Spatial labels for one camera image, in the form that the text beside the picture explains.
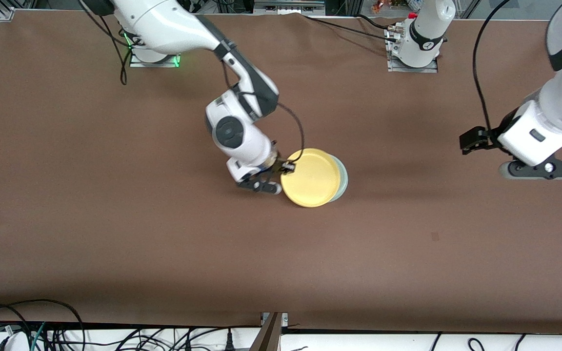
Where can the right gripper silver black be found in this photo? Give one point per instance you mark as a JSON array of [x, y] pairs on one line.
[[281, 165]]

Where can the aluminium frame rail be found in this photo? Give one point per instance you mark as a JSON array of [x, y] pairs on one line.
[[288, 6]]

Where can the yellow round plate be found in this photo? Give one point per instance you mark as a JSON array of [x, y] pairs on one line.
[[310, 178]]

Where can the aluminium profile bar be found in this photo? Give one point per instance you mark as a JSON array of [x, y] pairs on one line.
[[269, 337]]

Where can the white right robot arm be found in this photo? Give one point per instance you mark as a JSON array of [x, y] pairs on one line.
[[234, 131]]

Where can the pale green round plate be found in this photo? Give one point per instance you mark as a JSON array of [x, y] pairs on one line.
[[343, 181]]

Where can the black power plug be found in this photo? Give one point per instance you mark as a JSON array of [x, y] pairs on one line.
[[230, 344]]

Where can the brown table cover cloth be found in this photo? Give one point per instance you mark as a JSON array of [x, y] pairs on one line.
[[281, 273]]

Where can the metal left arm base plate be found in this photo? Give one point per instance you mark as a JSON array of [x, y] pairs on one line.
[[412, 69]]

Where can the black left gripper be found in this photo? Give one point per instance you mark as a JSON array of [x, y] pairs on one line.
[[487, 136]]

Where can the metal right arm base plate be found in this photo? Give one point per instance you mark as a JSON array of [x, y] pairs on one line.
[[164, 64]]

